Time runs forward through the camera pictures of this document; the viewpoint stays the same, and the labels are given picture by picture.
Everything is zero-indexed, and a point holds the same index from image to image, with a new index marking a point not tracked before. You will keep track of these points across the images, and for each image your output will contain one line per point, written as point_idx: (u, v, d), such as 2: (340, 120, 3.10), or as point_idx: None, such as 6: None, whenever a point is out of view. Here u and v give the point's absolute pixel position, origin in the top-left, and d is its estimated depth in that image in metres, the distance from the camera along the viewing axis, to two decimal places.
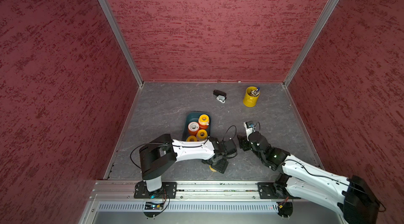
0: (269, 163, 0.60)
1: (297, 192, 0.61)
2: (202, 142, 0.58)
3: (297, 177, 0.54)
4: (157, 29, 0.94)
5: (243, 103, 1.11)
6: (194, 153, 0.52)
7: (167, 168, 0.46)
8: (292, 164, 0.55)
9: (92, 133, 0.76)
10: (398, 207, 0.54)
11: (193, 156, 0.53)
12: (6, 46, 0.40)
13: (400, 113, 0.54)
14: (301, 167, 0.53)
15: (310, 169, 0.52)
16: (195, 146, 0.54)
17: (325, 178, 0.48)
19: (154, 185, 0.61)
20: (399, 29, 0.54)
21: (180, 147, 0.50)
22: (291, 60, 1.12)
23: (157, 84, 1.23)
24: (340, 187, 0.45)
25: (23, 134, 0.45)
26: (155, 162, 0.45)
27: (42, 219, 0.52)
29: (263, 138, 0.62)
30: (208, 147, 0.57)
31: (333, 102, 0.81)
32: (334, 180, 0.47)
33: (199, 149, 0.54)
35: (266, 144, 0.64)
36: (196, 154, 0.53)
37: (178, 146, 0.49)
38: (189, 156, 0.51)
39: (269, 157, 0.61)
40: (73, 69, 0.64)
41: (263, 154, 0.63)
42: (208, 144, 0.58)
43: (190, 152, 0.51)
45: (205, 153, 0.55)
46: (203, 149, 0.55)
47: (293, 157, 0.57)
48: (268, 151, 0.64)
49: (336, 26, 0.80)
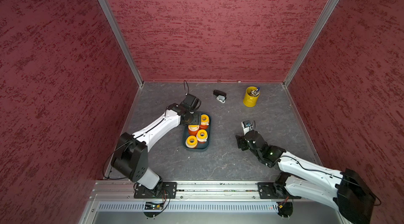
0: (265, 160, 0.61)
1: (295, 191, 0.61)
2: (163, 115, 0.57)
3: (293, 173, 0.55)
4: (157, 29, 0.94)
5: (243, 103, 1.11)
6: (161, 127, 0.53)
7: (145, 158, 0.46)
8: (288, 161, 0.56)
9: (92, 133, 0.76)
10: (397, 207, 0.54)
11: (161, 132, 0.53)
12: (6, 46, 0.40)
13: (400, 112, 0.54)
14: (296, 163, 0.54)
15: (305, 164, 0.52)
16: (158, 123, 0.53)
17: (319, 172, 0.49)
19: (153, 184, 0.64)
20: (399, 29, 0.54)
21: (144, 133, 0.49)
22: (291, 60, 1.12)
23: (157, 84, 1.23)
24: (333, 181, 0.45)
25: (23, 134, 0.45)
26: (131, 164, 0.43)
27: (43, 218, 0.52)
29: (260, 135, 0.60)
30: (170, 115, 0.58)
31: (333, 102, 0.81)
32: (327, 174, 0.47)
33: (165, 122, 0.55)
35: (263, 142, 0.65)
36: (164, 127, 0.54)
37: (142, 134, 0.48)
38: (158, 135, 0.52)
39: (266, 155, 0.62)
40: (73, 69, 0.64)
41: (260, 152, 0.64)
42: (170, 113, 0.59)
43: (155, 130, 0.51)
45: (171, 122, 0.57)
46: (168, 119, 0.56)
47: (289, 154, 0.58)
48: (264, 149, 0.65)
49: (336, 26, 0.80)
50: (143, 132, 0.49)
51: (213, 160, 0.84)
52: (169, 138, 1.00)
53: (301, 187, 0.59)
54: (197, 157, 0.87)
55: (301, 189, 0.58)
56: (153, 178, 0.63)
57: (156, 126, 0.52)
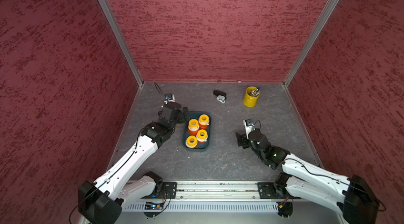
0: (269, 162, 0.60)
1: (296, 192, 0.61)
2: (134, 148, 0.48)
3: (298, 176, 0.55)
4: (157, 29, 0.93)
5: (243, 103, 1.11)
6: (131, 164, 0.45)
7: (113, 206, 0.41)
8: (292, 163, 0.55)
9: (92, 133, 0.76)
10: (398, 207, 0.54)
11: (131, 170, 0.46)
12: (6, 46, 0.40)
13: (400, 113, 0.54)
14: (301, 166, 0.53)
15: (310, 168, 0.51)
16: (127, 161, 0.45)
17: (325, 177, 0.48)
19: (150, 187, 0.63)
20: (399, 29, 0.54)
21: (108, 179, 0.42)
22: (291, 60, 1.12)
23: (157, 84, 1.23)
24: (339, 186, 0.45)
25: (23, 134, 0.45)
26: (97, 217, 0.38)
27: (43, 219, 0.53)
29: (264, 136, 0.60)
30: (142, 145, 0.49)
31: (333, 102, 0.81)
32: (334, 180, 0.46)
33: (135, 156, 0.47)
35: (267, 143, 0.63)
36: (134, 164, 0.46)
37: (104, 182, 0.41)
38: (128, 176, 0.45)
39: (269, 156, 0.61)
40: (73, 69, 0.64)
41: (263, 154, 0.62)
42: (141, 142, 0.50)
43: (123, 171, 0.44)
45: (144, 153, 0.49)
46: (139, 152, 0.48)
47: (292, 156, 0.57)
48: (268, 150, 0.64)
49: (336, 26, 0.80)
50: (107, 177, 0.42)
51: (213, 160, 0.84)
52: (169, 138, 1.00)
53: (302, 189, 0.59)
54: (197, 157, 0.87)
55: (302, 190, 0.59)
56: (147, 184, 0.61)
57: (124, 165, 0.45)
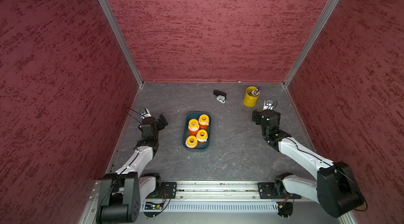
0: (269, 138, 0.65)
1: (289, 185, 0.62)
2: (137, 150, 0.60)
3: (290, 155, 0.57)
4: (157, 29, 0.93)
5: (243, 103, 1.11)
6: (141, 158, 0.55)
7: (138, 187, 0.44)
8: (287, 142, 0.59)
9: (92, 133, 0.76)
10: (398, 207, 0.54)
11: (141, 163, 0.54)
12: (6, 46, 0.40)
13: (400, 113, 0.54)
14: (294, 145, 0.56)
15: (302, 148, 0.54)
16: (137, 156, 0.55)
17: (310, 156, 0.50)
19: (153, 183, 0.64)
20: (399, 29, 0.54)
21: (127, 166, 0.49)
22: (291, 60, 1.12)
23: (157, 84, 1.23)
24: (316, 163, 0.47)
25: (23, 134, 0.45)
26: (125, 200, 0.41)
27: (43, 219, 0.53)
29: (278, 116, 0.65)
30: (142, 149, 0.61)
31: (333, 102, 0.81)
32: (318, 159, 0.48)
33: (141, 154, 0.57)
35: (276, 123, 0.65)
36: (142, 159, 0.55)
37: (125, 168, 0.48)
38: (140, 166, 0.53)
39: (272, 134, 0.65)
40: (73, 69, 0.64)
41: (268, 130, 0.67)
42: (141, 147, 0.62)
43: (137, 161, 0.52)
45: (147, 153, 0.59)
46: (142, 152, 0.58)
47: (292, 139, 0.60)
48: (274, 129, 0.68)
49: (336, 26, 0.80)
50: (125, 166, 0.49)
51: (213, 160, 0.84)
52: (169, 138, 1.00)
53: (293, 180, 0.61)
54: (197, 157, 0.87)
55: (293, 181, 0.60)
56: (150, 178, 0.64)
57: (135, 158, 0.54)
